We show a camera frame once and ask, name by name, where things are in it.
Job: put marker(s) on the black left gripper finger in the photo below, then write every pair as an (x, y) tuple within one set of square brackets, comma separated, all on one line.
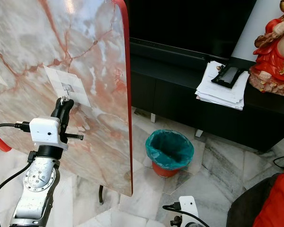
[(57, 109), (67, 109)]

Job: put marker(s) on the dark brown seat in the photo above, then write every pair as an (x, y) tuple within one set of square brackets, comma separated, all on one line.
[(244, 203)]

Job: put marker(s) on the red bin green liner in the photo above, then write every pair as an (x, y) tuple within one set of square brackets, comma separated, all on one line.
[(169, 149)]

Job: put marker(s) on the marble table with red edge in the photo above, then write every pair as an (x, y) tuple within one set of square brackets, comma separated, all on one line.
[(38, 38)]

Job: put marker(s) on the black low TV console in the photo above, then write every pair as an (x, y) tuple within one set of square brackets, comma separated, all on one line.
[(208, 123)]

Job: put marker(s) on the red cushion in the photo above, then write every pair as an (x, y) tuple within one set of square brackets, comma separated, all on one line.
[(279, 203)]

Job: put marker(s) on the white paper stack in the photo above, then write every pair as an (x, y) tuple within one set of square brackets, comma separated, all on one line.
[(220, 94)]

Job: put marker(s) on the black television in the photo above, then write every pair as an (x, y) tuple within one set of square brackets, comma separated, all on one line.
[(184, 23)]

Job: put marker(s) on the red robed statue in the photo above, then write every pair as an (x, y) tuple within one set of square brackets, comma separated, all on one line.
[(272, 56)]

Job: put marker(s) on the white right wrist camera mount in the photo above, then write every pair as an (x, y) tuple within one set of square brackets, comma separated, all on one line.
[(188, 206)]

